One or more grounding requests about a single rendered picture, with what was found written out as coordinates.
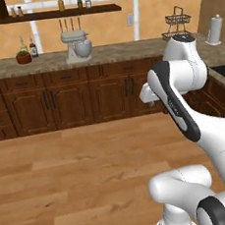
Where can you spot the white wall socket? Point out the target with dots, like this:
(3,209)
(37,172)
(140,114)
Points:
(130,19)

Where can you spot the white jar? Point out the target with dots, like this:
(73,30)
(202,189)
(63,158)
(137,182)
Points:
(88,2)

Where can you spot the clear oil bottle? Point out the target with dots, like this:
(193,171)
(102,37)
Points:
(22,45)

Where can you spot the long brown base cupboard run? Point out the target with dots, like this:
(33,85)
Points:
(70,99)

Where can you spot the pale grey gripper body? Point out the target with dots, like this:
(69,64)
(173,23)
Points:
(148,94)

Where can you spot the dark wood wall shelf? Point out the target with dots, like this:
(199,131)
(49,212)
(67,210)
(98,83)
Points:
(57,14)

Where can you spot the yellow jar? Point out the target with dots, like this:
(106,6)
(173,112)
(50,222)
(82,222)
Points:
(61,5)

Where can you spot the dark sauce bottle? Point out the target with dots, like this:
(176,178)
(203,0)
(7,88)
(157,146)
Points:
(33,49)

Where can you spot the short brown base cupboard run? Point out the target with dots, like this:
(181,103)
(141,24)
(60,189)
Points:
(218,100)

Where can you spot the green jar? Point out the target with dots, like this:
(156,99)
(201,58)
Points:
(79,3)

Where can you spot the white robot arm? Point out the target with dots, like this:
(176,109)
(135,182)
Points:
(216,139)

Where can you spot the small white shaker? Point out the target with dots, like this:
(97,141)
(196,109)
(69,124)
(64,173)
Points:
(13,12)
(20,11)

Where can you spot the white paper towel roll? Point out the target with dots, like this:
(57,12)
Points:
(214,28)

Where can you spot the red pot with plant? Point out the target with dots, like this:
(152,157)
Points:
(23,57)

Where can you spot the hanging brown utensil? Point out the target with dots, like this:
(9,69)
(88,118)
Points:
(72,24)
(60,25)
(79,23)

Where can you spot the grey stand mixer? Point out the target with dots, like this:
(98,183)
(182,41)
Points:
(77,47)

